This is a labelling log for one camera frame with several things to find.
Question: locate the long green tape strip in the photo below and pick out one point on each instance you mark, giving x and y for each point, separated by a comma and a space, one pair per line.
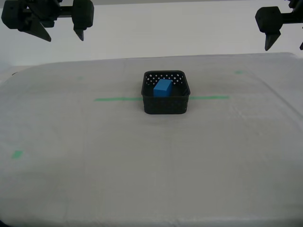
208, 97

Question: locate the blue rectangular block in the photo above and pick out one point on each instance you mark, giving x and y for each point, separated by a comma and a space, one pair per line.
162, 88

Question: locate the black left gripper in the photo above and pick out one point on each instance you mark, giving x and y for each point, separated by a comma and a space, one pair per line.
47, 11

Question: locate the small green tape mark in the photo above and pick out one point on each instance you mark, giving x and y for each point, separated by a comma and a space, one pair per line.
238, 72
17, 154

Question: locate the black perforated plastic basket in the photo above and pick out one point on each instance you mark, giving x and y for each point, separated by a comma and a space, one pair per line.
165, 106

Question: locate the white table cover sheet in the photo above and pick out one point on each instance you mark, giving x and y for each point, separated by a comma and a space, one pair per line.
151, 165

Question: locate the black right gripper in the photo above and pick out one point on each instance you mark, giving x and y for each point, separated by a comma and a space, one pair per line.
293, 17

